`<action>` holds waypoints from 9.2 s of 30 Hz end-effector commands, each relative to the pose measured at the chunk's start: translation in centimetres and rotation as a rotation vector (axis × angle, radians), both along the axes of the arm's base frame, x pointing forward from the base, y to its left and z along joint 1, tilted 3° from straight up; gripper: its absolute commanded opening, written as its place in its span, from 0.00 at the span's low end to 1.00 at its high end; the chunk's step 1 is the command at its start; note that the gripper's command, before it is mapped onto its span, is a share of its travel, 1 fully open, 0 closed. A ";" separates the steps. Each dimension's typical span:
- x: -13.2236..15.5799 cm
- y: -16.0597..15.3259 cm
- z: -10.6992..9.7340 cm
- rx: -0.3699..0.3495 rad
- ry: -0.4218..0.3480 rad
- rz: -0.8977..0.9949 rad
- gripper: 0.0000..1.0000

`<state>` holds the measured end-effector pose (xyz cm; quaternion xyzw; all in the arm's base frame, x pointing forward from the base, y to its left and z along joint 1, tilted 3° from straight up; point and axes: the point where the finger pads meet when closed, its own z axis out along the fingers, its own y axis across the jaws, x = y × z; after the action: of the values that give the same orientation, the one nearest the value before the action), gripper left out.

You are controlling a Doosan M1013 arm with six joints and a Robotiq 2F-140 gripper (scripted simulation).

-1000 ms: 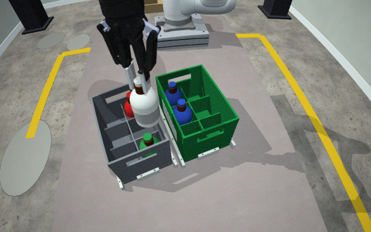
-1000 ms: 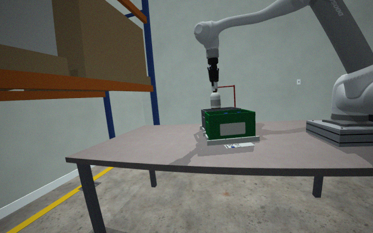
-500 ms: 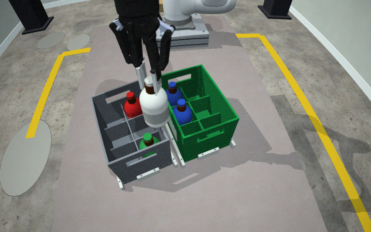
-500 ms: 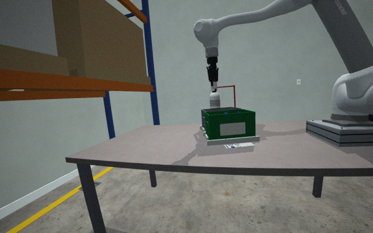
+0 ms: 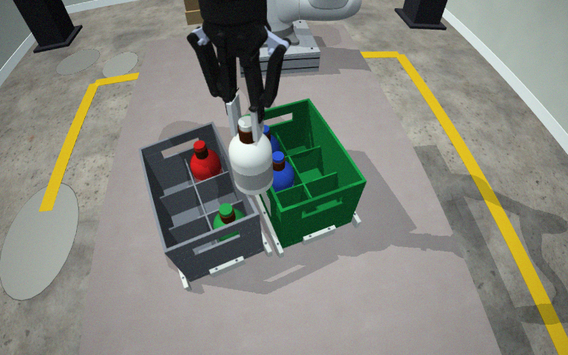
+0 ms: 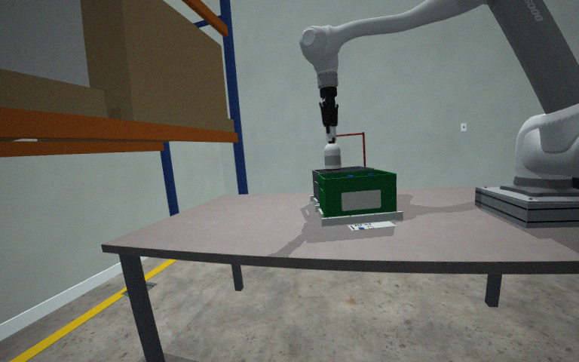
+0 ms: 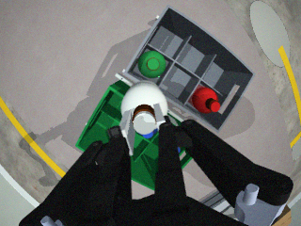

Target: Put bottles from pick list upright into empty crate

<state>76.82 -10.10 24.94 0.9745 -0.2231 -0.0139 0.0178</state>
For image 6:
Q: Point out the white paper pick list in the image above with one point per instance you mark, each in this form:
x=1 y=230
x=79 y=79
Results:
x=374 y=225

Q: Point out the green plastic crate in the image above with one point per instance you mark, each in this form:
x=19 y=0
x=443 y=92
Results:
x=341 y=195

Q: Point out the white bottle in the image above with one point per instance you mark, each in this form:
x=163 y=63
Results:
x=332 y=156

